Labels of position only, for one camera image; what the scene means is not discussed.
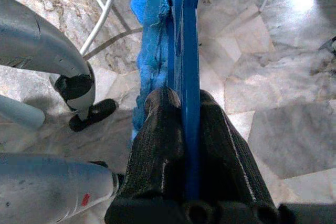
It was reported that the blue shirt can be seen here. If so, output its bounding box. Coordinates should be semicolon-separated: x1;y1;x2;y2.
130;0;184;135

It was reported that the blue plastic hanger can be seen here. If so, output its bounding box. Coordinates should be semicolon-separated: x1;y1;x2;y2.
166;0;203;201

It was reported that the grey robot right leg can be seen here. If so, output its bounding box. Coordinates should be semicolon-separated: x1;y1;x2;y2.
0;153;124;224

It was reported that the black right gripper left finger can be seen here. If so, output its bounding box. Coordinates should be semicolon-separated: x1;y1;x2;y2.
115;87;186;201

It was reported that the grey folding table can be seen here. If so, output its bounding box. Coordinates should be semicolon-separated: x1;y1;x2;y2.
28;0;144;61

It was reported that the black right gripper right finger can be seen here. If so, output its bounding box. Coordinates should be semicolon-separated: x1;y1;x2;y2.
198;90;274;206

